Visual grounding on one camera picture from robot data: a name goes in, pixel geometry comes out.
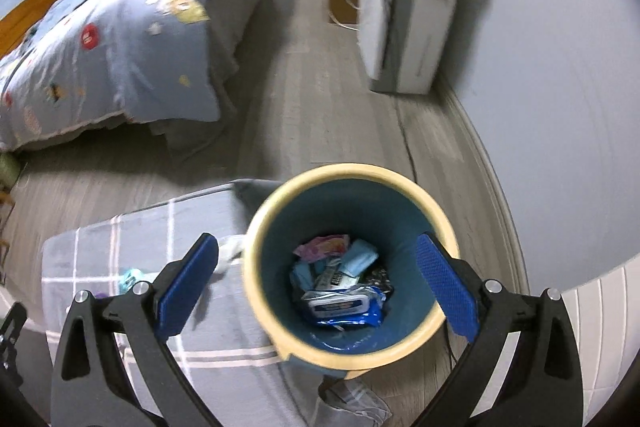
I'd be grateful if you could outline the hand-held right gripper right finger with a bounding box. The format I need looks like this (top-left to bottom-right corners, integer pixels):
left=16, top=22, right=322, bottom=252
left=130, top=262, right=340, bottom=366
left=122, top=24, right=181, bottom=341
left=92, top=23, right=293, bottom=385
left=415, top=232, right=583, bottom=427

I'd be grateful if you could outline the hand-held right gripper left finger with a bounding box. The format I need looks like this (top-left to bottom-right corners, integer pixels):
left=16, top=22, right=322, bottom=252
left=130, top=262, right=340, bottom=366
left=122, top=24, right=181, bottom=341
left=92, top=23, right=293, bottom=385
left=50, top=233, right=221, bottom=427

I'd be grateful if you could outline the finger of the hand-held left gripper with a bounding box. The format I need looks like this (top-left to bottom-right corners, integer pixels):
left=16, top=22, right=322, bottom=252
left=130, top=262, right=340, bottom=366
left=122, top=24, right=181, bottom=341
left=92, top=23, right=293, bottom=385
left=0, top=301, right=28, bottom=378

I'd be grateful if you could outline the black plastic bag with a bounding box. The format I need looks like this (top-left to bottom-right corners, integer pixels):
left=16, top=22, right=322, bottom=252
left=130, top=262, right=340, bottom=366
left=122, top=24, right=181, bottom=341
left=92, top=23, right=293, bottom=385
left=360, top=263, right=396, bottom=308

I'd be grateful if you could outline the blue face mask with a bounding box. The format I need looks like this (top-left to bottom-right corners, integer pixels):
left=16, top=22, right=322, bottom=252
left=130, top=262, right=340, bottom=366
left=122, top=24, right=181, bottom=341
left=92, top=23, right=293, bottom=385
left=340, top=239, right=379, bottom=279

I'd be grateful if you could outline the blue wet wipes packet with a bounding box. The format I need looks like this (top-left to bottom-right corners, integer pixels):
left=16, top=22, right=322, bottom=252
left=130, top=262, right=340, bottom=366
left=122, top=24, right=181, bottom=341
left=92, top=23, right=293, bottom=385
left=300, top=284, right=385, bottom=328

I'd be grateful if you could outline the teal bin with cream rim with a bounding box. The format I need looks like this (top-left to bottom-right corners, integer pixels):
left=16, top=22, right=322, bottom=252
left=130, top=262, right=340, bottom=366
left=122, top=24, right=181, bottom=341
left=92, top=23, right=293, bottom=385
left=241, top=163, right=460, bottom=380

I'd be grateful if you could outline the crumpled white tissue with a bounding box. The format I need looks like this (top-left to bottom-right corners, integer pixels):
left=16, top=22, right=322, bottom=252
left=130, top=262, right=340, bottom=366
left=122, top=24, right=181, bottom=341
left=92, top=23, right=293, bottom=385
left=216, top=234, right=248, bottom=270

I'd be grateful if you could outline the small teal wrapper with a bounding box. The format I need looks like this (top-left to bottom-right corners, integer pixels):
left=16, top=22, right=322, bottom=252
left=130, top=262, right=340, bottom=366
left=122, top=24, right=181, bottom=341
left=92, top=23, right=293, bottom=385
left=119, top=268, right=142, bottom=294

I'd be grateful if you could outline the grey mat with white lines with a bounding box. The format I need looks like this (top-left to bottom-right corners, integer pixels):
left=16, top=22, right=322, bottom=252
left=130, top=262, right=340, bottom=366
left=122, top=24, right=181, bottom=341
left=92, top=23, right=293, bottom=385
left=40, top=179, right=321, bottom=427

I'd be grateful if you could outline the pink red snack wrapper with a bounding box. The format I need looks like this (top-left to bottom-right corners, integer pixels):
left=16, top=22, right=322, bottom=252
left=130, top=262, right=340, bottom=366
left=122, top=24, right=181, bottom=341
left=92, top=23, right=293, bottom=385
left=294, top=234, right=351, bottom=262

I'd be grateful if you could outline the green box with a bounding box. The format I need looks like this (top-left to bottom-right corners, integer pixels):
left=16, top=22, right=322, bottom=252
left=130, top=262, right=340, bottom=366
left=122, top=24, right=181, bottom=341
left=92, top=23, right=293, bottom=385
left=0, top=152, right=21, bottom=188

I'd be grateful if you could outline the white panelled door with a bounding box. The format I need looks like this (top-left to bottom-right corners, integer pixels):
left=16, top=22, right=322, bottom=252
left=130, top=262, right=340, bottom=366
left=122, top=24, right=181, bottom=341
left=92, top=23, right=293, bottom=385
left=559, top=257, right=640, bottom=358

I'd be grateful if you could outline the bed with blue duvet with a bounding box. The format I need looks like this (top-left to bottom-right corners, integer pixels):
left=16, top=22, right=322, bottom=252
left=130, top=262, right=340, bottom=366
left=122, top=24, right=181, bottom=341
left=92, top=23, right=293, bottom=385
left=0, top=0, right=278, bottom=152

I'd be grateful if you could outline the white floor appliance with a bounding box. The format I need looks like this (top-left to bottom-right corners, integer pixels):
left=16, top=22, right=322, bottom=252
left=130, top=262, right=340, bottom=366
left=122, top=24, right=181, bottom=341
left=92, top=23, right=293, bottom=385
left=357, top=0, right=467, bottom=96

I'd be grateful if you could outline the wooden bed headboard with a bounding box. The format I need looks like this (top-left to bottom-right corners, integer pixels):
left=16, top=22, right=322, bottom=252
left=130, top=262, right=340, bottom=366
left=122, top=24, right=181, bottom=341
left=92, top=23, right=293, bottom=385
left=0, top=0, right=85, bottom=58

